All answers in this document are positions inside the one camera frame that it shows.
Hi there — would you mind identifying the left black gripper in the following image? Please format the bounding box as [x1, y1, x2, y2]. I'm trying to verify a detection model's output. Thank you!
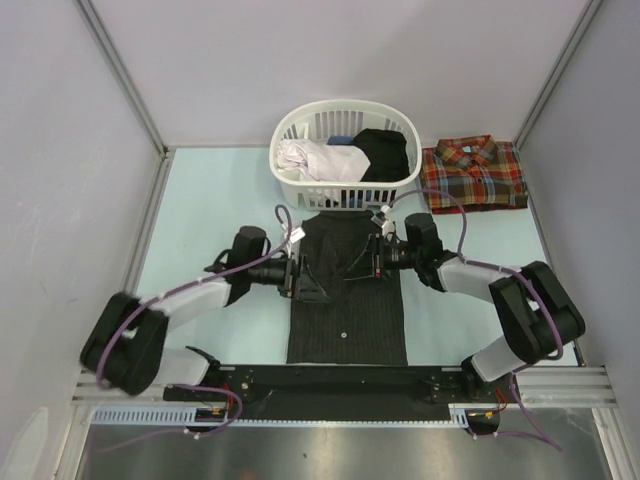
[247, 251, 327, 302]

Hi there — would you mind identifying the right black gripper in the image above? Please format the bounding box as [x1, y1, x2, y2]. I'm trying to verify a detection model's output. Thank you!
[343, 233, 422, 283]

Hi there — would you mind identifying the dark striped long sleeve shirt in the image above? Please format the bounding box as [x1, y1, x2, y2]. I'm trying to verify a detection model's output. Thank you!
[286, 211, 408, 366]

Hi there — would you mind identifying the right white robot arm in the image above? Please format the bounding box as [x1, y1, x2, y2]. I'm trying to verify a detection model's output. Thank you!
[344, 212, 586, 401]

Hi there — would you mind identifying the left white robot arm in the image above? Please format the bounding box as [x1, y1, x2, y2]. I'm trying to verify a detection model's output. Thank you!
[79, 226, 329, 400]

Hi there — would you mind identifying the white shirt in basket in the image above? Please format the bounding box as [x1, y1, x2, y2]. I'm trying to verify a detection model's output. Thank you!
[275, 139, 371, 183]

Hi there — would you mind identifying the black garment in basket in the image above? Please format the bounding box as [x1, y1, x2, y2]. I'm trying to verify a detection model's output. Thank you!
[352, 129, 410, 183]

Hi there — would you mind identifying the blue garment in basket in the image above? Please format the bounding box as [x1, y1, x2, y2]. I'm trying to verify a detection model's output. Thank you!
[327, 135, 353, 146]

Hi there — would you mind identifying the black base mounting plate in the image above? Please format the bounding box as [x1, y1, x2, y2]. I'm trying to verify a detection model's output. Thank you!
[163, 363, 521, 435]

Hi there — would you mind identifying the red plaid folded shirt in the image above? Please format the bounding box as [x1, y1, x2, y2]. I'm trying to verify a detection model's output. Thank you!
[420, 135, 529, 214]

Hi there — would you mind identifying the white plastic laundry basket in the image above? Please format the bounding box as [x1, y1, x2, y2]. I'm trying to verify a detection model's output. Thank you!
[269, 99, 422, 211]

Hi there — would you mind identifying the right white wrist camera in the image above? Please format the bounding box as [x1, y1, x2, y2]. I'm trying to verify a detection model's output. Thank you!
[371, 205, 396, 238]

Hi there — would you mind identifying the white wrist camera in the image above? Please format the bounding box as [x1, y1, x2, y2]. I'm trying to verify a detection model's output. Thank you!
[283, 226, 305, 258]
[371, 205, 396, 238]

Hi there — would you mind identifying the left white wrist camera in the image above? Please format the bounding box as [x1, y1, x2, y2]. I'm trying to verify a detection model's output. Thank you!
[283, 226, 305, 258]

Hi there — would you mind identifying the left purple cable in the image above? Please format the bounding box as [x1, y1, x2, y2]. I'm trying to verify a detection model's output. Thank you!
[94, 204, 301, 441]

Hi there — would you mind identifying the purple cable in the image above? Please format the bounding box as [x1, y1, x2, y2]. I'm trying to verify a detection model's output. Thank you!
[94, 204, 301, 441]
[387, 188, 566, 451]

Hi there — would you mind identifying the white slotted cable duct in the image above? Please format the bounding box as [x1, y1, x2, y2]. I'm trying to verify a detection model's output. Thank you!
[90, 406, 469, 429]

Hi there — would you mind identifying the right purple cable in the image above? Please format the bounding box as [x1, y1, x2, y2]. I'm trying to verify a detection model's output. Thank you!
[387, 188, 566, 451]

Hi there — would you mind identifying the left aluminium corner post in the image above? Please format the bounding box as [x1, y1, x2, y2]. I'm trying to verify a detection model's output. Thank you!
[73, 0, 169, 157]

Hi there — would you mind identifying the aluminium corner post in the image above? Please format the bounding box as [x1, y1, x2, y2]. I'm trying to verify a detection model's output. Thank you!
[73, 0, 169, 157]
[514, 0, 605, 150]

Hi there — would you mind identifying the right aluminium corner post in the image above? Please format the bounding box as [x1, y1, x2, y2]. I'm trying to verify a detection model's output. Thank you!
[514, 0, 605, 150]

